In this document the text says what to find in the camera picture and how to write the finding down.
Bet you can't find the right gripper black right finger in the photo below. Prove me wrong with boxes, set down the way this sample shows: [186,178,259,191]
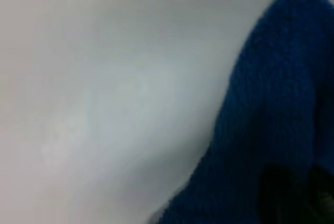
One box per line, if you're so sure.
[310,165,334,209]

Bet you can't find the blue cloth with black trim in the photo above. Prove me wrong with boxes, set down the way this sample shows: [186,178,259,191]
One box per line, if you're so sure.
[148,0,334,224]

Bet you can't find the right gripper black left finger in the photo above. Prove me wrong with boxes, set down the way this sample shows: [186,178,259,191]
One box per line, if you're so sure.
[257,166,313,224]

